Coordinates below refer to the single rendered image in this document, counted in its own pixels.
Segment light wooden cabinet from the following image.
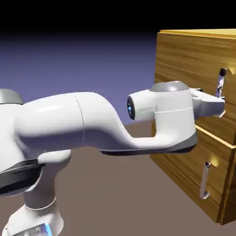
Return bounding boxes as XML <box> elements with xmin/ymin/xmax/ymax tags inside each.
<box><xmin>149</xmin><ymin>28</ymin><xmax>236</xmax><ymax>226</ymax></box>

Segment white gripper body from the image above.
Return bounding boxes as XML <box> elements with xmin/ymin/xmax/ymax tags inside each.
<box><xmin>191</xmin><ymin>91</ymin><xmax>226</xmax><ymax>120</ymax></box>

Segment wooden cabinet door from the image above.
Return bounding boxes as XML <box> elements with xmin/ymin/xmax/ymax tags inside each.
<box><xmin>149</xmin><ymin>125</ymin><xmax>234</xmax><ymax>224</ymax></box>
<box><xmin>151</xmin><ymin>32</ymin><xmax>236</xmax><ymax>147</ymax></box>

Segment curved silver door handle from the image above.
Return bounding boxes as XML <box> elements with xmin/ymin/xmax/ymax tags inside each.
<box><xmin>214</xmin><ymin>68</ymin><xmax>228</xmax><ymax>118</ymax></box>
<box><xmin>199</xmin><ymin>161</ymin><xmax>212</xmax><ymax>200</ymax></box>

